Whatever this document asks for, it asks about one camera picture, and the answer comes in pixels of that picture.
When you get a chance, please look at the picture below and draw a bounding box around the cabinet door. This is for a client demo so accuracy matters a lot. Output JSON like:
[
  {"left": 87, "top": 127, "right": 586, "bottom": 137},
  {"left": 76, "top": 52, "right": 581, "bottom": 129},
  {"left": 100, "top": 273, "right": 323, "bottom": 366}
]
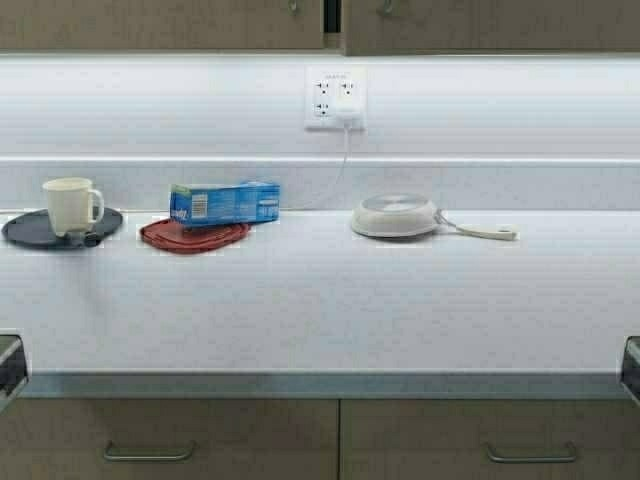
[
  {"left": 341, "top": 0, "right": 639, "bottom": 56},
  {"left": 1, "top": 1, "right": 324, "bottom": 51}
]

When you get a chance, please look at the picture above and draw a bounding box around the robot base left corner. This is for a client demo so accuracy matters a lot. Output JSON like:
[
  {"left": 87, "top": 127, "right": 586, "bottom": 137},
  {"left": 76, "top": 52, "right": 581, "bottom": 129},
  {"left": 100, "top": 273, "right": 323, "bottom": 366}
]
[{"left": 0, "top": 334, "right": 29, "bottom": 411}]

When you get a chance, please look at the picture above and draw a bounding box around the robot base right corner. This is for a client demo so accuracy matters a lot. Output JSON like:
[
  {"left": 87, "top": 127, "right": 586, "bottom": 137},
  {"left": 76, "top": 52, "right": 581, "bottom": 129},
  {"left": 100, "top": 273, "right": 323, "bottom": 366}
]
[{"left": 620, "top": 336, "right": 640, "bottom": 403}]

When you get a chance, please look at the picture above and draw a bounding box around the blue cardboard box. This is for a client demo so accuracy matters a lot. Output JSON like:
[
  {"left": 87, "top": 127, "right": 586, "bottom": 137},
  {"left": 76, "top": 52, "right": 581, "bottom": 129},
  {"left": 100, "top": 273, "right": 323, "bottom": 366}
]
[{"left": 169, "top": 181, "right": 280, "bottom": 227}]

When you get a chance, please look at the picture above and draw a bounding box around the cream upside-down frying pan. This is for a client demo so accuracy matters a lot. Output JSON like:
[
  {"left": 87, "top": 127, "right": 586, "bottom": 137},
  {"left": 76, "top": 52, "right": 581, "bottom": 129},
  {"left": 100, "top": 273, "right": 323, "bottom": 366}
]
[{"left": 350, "top": 194, "right": 518, "bottom": 241}]

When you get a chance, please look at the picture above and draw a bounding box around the white plug adapter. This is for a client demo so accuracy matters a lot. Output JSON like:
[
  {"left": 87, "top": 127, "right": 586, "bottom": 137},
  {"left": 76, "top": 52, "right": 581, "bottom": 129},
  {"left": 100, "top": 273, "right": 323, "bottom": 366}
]
[{"left": 334, "top": 97, "right": 366, "bottom": 131}]

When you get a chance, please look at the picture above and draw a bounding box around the red plastic container lid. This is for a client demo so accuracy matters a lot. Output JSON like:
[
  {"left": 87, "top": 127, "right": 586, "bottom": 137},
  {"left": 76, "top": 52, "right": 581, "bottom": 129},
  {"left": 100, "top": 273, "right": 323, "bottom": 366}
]
[{"left": 139, "top": 219, "right": 251, "bottom": 255}]

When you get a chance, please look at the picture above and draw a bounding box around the middle drawer front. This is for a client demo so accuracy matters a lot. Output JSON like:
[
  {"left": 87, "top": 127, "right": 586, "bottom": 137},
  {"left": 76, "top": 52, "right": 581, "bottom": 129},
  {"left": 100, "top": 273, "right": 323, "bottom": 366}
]
[{"left": 340, "top": 400, "right": 639, "bottom": 479}]

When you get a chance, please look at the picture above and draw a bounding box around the drawer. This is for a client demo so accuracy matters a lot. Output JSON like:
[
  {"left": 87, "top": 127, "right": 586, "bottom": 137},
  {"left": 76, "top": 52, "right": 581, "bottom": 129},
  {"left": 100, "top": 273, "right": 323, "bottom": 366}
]
[
  {"left": 340, "top": 400, "right": 639, "bottom": 479},
  {"left": 1, "top": 399, "right": 338, "bottom": 479}
]

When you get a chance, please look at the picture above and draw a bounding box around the small black plate knob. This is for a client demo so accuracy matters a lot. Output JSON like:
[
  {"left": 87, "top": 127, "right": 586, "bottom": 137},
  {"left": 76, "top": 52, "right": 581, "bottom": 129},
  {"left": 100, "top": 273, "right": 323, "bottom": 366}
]
[{"left": 81, "top": 233, "right": 103, "bottom": 248}]

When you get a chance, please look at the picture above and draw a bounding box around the cream plastic mug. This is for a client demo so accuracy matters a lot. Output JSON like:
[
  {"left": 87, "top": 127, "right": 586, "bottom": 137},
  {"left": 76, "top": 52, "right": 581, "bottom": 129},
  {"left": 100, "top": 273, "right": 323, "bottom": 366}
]
[{"left": 42, "top": 177, "right": 105, "bottom": 237}]

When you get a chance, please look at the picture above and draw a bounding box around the dark grey round plate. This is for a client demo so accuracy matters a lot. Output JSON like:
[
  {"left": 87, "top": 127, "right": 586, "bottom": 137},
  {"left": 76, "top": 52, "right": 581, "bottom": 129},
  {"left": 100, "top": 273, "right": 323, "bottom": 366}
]
[{"left": 2, "top": 208, "right": 123, "bottom": 250}]

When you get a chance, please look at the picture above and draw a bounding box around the left drawer front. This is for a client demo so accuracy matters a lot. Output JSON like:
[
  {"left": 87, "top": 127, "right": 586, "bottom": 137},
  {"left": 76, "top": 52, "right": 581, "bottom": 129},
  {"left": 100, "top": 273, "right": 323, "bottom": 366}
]
[{"left": 1, "top": 399, "right": 338, "bottom": 479}]

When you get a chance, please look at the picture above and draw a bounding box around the white power cable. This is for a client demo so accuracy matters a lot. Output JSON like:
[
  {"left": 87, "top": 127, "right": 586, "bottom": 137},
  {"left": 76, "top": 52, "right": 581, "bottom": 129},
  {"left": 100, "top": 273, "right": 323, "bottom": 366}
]
[{"left": 279, "top": 128, "right": 352, "bottom": 212}]

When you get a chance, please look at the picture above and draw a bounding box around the white wall outlet plate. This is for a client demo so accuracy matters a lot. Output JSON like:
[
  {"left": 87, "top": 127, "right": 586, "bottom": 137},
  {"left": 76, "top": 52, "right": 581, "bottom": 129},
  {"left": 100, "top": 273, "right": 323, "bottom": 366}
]
[{"left": 304, "top": 65, "right": 367, "bottom": 131}]

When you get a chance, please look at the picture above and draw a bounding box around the upper door metal handle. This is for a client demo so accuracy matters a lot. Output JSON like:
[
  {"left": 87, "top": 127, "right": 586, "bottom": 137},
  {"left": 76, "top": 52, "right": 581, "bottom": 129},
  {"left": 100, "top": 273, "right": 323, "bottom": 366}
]
[{"left": 377, "top": 0, "right": 394, "bottom": 17}]

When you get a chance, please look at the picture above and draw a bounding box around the left drawer handle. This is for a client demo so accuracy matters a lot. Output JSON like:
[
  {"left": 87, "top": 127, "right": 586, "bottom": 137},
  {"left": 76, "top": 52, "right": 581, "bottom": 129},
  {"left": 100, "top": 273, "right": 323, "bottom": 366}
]
[{"left": 102, "top": 442, "right": 197, "bottom": 463}]

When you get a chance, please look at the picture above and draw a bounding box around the drawer handle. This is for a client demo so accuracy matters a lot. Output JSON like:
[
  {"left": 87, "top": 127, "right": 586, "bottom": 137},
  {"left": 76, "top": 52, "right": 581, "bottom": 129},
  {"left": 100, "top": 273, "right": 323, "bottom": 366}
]
[
  {"left": 484, "top": 442, "right": 580, "bottom": 465},
  {"left": 102, "top": 442, "right": 197, "bottom": 463}
]

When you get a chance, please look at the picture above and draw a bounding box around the middle drawer handle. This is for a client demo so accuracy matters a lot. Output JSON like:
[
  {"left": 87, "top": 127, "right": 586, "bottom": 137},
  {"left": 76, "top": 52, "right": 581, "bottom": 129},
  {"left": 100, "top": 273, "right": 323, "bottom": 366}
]
[{"left": 484, "top": 442, "right": 580, "bottom": 465}]

